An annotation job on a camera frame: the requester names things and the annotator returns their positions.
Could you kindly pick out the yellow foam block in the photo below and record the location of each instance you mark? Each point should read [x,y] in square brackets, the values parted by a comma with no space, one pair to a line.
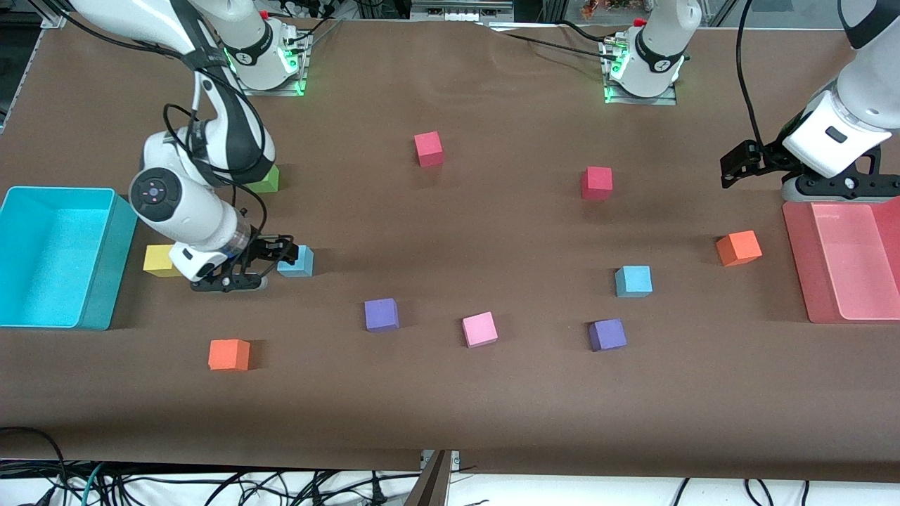
[158,258]

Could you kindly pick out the light blue foam block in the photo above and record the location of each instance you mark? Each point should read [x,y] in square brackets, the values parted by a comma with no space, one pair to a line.
[304,263]
[633,280]

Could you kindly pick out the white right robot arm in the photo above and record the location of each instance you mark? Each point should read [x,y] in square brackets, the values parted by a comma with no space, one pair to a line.
[183,204]

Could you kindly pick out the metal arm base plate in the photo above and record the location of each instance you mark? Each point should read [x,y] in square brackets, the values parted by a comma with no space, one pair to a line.
[643,101]
[271,93]

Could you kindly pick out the brown table cloth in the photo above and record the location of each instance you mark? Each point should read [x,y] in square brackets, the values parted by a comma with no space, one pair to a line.
[450,407]

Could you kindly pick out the green foam block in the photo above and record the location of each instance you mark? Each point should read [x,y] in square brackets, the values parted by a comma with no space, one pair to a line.
[268,184]

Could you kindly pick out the cyan plastic bin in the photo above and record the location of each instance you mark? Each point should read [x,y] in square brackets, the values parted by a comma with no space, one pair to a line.
[49,260]

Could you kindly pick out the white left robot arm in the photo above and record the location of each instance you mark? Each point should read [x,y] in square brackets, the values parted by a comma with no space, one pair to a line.
[840,133]

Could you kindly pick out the purple foam block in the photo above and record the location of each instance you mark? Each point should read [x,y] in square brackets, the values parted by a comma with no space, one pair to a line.
[606,334]
[380,313]

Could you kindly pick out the aluminium profile corner piece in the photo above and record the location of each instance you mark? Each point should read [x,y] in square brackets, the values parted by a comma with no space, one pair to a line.
[53,20]

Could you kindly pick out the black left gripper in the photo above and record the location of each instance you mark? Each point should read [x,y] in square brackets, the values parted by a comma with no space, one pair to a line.
[767,157]

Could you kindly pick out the red foam block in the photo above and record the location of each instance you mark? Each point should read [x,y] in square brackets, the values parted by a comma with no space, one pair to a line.
[428,147]
[596,181]

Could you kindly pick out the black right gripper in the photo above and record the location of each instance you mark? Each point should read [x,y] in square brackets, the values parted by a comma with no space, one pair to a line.
[263,249]

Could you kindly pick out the pink foam block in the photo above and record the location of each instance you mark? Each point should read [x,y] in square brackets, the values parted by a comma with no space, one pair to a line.
[479,328]

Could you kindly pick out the orange red object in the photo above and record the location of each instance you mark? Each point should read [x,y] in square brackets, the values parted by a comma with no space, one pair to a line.
[598,5]

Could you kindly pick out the dark table leg beam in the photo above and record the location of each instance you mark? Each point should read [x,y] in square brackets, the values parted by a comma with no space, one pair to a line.
[430,488]

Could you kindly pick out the orange foam block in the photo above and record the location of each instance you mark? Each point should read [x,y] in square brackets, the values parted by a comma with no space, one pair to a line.
[228,353]
[738,247]

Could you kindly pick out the pink plastic bin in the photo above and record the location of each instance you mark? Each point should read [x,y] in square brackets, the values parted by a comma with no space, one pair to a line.
[851,267]

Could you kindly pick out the grey aluminium frame bar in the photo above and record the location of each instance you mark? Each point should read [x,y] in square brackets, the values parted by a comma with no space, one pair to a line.
[460,10]

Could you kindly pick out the white power strip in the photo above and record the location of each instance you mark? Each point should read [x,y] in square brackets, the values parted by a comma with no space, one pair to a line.
[309,7]

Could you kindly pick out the metal table bracket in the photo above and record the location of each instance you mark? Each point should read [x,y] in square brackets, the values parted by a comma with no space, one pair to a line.
[455,460]

